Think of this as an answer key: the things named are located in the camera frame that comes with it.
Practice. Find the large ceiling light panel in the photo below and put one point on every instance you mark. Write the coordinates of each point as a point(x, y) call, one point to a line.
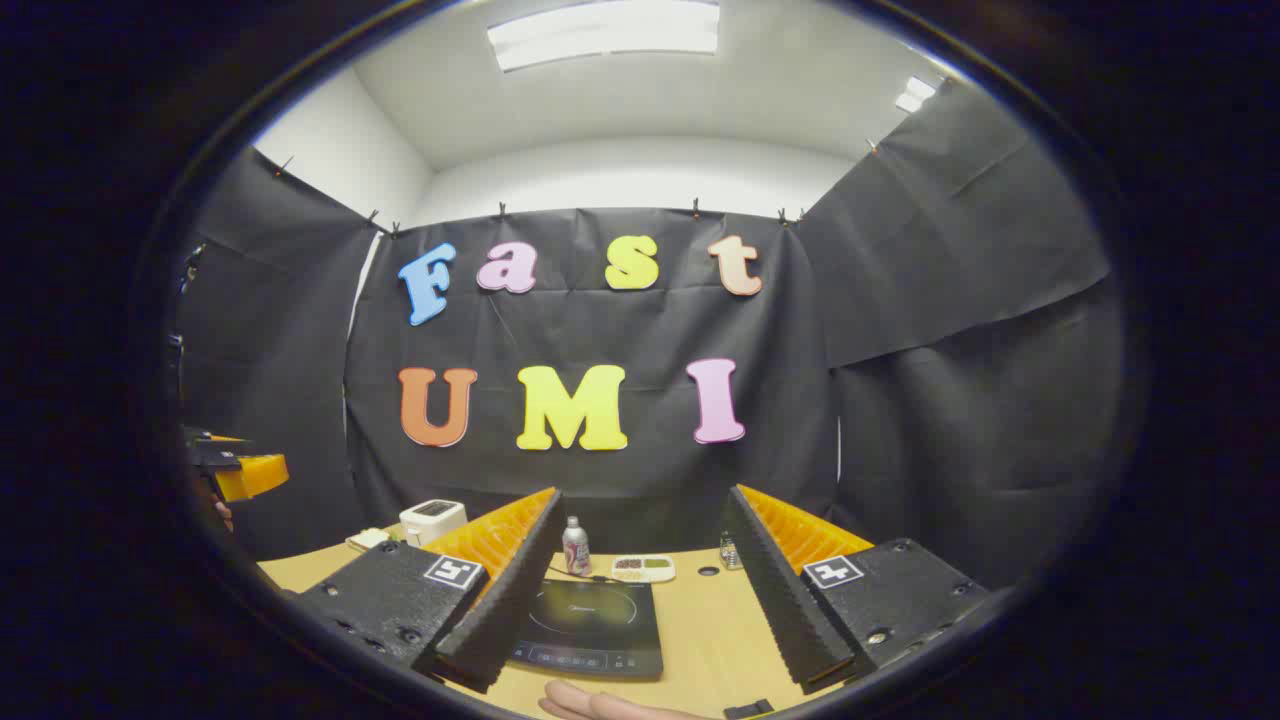
point(600, 30)

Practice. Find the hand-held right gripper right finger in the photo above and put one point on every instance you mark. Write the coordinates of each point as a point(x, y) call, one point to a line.
point(780, 600)

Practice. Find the small ceiling light panel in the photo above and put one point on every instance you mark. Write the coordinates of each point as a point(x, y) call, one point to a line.
point(915, 93)

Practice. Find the white divided bean tray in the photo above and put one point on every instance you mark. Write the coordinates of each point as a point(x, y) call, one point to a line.
point(645, 570)

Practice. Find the row of small cloth clips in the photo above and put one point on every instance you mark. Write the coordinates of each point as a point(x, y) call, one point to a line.
point(501, 210)

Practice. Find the silver drink bottle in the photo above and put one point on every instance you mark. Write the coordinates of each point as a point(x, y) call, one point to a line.
point(576, 550)

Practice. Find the metal mesh utensil holder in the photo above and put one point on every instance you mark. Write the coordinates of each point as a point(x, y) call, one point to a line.
point(731, 552)

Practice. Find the black induction cooktop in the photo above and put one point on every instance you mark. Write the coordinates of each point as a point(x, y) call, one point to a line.
point(600, 620)

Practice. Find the sandwich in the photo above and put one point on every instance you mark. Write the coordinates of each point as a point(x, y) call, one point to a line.
point(372, 537)

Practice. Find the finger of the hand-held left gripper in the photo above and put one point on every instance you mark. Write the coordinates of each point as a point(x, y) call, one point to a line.
point(255, 476)
point(215, 452)

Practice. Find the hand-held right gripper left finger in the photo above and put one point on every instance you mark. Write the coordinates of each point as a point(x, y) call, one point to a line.
point(510, 600)

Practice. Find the white toaster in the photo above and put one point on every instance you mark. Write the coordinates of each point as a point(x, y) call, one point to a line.
point(432, 520)

